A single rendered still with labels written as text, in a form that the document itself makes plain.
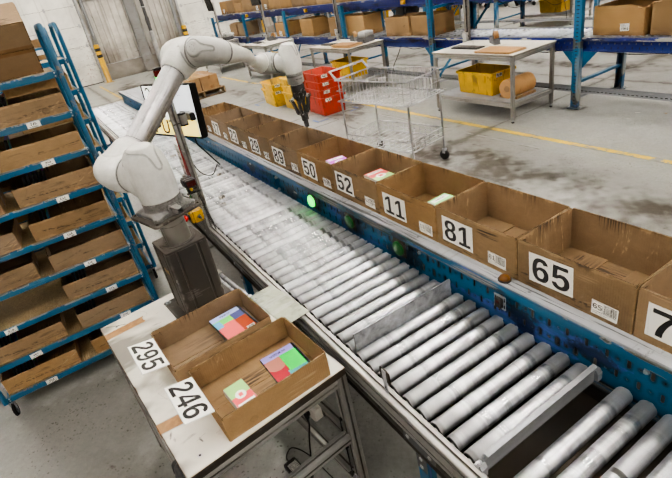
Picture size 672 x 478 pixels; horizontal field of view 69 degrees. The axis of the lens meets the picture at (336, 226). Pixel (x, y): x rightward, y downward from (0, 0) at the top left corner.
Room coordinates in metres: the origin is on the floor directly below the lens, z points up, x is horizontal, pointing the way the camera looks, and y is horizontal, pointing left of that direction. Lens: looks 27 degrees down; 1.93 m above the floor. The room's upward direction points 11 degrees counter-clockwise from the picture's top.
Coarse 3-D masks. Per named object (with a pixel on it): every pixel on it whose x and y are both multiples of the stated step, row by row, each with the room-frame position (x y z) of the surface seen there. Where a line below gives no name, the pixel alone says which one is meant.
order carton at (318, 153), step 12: (324, 144) 2.85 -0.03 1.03; (336, 144) 2.88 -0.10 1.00; (348, 144) 2.78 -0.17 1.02; (360, 144) 2.67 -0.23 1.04; (300, 156) 2.72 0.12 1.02; (312, 156) 2.80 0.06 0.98; (324, 156) 2.84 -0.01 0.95; (336, 156) 2.88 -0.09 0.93; (348, 156) 2.80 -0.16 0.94; (300, 168) 2.75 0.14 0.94; (324, 168) 2.48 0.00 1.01; (312, 180) 2.64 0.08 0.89
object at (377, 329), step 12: (432, 288) 1.51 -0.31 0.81; (444, 288) 1.53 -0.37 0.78; (420, 300) 1.48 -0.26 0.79; (432, 300) 1.50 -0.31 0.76; (396, 312) 1.43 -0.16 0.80; (408, 312) 1.45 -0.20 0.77; (420, 312) 1.48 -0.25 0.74; (372, 324) 1.38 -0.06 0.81; (384, 324) 1.40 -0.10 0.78; (396, 324) 1.42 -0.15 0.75; (360, 336) 1.35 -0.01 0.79; (372, 336) 1.37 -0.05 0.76; (360, 348) 1.34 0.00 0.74
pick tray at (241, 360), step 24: (264, 336) 1.42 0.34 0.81; (288, 336) 1.47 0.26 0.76; (216, 360) 1.33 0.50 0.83; (240, 360) 1.36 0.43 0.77; (312, 360) 1.20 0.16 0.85; (216, 384) 1.28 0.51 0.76; (264, 384) 1.24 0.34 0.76; (288, 384) 1.15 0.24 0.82; (312, 384) 1.19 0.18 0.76; (216, 408) 1.17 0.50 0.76; (240, 408) 1.07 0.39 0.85; (264, 408) 1.10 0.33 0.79; (240, 432) 1.06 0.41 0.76
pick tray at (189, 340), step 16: (208, 304) 1.65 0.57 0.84; (224, 304) 1.68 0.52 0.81; (240, 304) 1.72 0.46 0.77; (256, 304) 1.58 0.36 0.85; (176, 320) 1.58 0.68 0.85; (192, 320) 1.61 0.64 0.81; (208, 320) 1.64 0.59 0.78; (160, 336) 1.54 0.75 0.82; (176, 336) 1.57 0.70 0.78; (192, 336) 1.58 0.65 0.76; (208, 336) 1.56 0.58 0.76; (240, 336) 1.42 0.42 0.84; (176, 352) 1.50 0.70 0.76; (192, 352) 1.48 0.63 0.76; (208, 352) 1.35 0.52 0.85; (176, 368) 1.30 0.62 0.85
